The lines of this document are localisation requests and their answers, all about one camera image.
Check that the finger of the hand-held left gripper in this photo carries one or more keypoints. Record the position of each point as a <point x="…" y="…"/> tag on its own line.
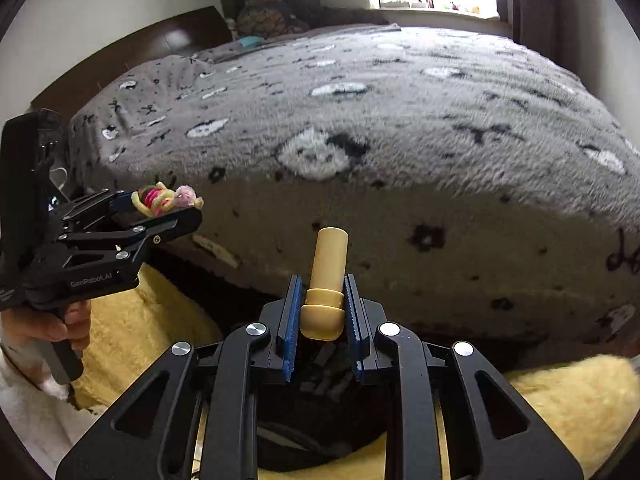
<point x="175" y="222"/>
<point x="121" y="203"/>

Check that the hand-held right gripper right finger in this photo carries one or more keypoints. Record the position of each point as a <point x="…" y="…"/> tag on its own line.
<point x="356" y="330"/>

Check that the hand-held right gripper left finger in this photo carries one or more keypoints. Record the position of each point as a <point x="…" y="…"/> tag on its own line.
<point x="291" y="330"/>

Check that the colourful pipe cleaner toy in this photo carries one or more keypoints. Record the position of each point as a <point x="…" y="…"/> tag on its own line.
<point x="165" y="199"/>

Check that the beige plastic tube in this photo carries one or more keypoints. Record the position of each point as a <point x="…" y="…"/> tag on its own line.
<point x="327" y="260"/>

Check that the person's left hand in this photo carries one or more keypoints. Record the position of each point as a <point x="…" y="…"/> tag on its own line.
<point x="25" y="330"/>

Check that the white paper strip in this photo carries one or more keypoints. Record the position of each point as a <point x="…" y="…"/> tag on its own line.
<point x="215" y="250"/>

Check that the dark wooden headboard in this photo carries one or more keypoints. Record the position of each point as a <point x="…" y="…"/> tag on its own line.
<point x="150" y="35"/>

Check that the small teal object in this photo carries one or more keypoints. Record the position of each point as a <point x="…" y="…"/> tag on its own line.
<point x="250" y="41"/>

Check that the grey printed blanket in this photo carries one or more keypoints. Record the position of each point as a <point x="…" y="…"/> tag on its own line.
<point x="400" y="135"/>

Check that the patterned cushion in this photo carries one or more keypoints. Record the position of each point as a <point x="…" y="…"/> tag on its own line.
<point x="270" y="17"/>

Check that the yellow fluffy rug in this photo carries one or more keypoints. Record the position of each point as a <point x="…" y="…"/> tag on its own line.
<point x="575" y="400"/>

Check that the dark curtain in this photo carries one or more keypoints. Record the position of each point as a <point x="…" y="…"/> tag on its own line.
<point x="540" y="0"/>

